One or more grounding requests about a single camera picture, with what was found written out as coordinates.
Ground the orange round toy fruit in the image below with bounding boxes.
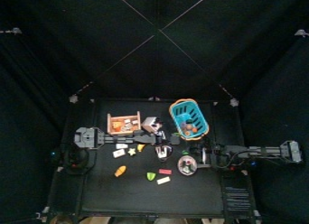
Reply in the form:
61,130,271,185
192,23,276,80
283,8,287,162
184,126,200,137

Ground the pink round plate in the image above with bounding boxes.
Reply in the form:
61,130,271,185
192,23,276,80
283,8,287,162
177,154,200,177

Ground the dark round toy fruit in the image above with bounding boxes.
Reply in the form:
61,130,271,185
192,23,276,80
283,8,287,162
180,121,196,130

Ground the pink brown cube box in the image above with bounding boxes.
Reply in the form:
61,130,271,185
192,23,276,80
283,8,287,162
142,116,161,134

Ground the teal basket with orange rim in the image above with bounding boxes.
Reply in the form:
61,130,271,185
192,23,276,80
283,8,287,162
168,98,211,142

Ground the white flat block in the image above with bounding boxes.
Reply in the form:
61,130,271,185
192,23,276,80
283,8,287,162
156,176,172,186

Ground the white toy in crate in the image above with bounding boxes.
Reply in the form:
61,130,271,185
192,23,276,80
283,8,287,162
124,118,141,126

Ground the small wooden crate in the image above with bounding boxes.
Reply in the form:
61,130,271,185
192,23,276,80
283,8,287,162
106,110,142,136

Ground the orange toy in crate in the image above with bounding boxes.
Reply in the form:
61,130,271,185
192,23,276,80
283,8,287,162
112,121,125,132

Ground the white toy block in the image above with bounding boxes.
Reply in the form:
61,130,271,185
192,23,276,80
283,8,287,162
113,148,128,159

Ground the white text label sticker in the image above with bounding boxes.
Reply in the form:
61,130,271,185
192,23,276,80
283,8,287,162
225,186,252,213

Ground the orange toy carrot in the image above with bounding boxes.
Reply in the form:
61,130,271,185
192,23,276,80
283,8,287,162
114,164,129,178

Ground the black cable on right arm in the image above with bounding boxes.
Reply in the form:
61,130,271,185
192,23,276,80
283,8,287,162
212,149,253,170

